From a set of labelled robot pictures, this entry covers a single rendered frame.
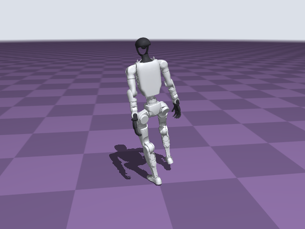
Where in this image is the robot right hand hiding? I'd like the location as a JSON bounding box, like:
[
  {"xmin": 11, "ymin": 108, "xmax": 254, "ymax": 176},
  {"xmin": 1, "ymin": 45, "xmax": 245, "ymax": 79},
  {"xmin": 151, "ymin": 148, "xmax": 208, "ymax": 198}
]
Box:
[{"xmin": 172, "ymin": 99, "xmax": 181, "ymax": 118}]

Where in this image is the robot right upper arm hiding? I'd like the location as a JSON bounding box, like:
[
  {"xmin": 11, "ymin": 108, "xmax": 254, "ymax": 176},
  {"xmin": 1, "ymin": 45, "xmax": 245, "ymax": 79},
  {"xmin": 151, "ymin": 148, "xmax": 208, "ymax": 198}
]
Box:
[{"xmin": 158, "ymin": 60, "xmax": 173, "ymax": 87}]

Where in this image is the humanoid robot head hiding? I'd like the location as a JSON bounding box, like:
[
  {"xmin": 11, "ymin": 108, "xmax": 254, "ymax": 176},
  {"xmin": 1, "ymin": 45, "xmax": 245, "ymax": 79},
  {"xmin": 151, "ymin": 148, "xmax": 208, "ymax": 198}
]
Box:
[{"xmin": 135, "ymin": 38, "xmax": 153, "ymax": 63}]

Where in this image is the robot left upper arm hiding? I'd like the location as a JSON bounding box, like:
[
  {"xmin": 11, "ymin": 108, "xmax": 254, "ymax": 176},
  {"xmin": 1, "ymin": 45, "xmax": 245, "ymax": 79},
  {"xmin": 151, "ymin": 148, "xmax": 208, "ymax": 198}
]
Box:
[{"xmin": 125, "ymin": 64, "xmax": 137, "ymax": 97}]

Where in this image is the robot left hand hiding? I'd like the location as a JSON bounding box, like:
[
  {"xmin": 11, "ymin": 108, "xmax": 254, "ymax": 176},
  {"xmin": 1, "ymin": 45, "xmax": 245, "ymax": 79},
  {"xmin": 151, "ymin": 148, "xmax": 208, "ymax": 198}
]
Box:
[{"xmin": 132, "ymin": 113, "xmax": 142, "ymax": 136}]

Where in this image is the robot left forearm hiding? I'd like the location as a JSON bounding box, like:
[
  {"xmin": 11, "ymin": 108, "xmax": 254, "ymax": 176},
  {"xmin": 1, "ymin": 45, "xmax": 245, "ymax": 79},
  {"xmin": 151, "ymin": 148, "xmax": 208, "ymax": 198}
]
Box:
[{"xmin": 127, "ymin": 90, "xmax": 139, "ymax": 119}]

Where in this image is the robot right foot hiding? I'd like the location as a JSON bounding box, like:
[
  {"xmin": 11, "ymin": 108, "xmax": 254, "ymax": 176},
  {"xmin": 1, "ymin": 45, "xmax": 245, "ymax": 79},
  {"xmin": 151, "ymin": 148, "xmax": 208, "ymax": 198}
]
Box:
[{"xmin": 165, "ymin": 156, "xmax": 173, "ymax": 164}]

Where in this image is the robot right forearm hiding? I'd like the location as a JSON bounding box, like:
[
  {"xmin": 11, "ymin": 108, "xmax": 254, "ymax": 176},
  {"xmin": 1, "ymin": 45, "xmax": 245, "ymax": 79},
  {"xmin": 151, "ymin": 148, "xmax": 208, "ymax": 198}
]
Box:
[{"xmin": 168, "ymin": 79, "xmax": 179, "ymax": 104}]

